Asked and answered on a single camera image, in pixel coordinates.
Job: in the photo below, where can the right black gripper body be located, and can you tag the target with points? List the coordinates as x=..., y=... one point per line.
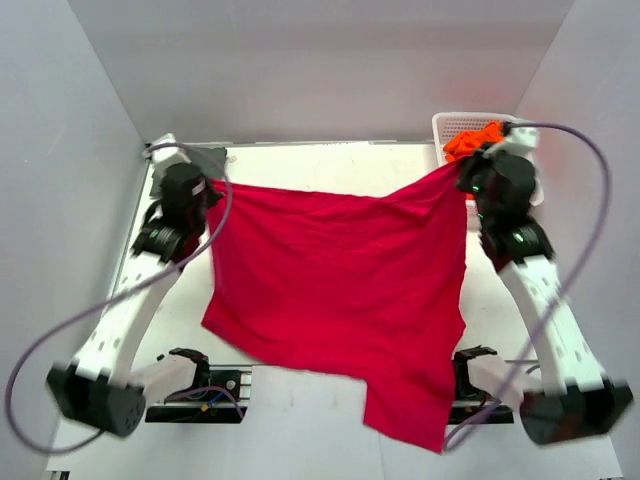
x=472, y=179

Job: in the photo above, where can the red t shirt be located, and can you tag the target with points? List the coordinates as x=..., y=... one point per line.
x=359, y=286

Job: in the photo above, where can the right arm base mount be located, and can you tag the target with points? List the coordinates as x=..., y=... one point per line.
x=470, y=400

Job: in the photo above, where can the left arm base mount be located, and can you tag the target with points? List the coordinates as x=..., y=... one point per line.
x=221, y=397

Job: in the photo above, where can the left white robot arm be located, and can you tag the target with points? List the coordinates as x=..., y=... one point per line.
x=98, y=387

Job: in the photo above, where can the orange t shirt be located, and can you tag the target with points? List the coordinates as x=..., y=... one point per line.
x=466, y=142

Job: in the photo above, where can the folded grey t shirt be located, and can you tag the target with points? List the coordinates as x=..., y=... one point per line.
x=210, y=161

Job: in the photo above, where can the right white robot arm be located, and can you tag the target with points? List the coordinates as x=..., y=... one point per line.
x=573, y=397

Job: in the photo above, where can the white plastic basket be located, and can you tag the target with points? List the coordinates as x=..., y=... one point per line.
x=446, y=125

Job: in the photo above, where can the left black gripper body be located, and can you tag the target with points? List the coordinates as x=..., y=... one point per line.
x=212, y=197

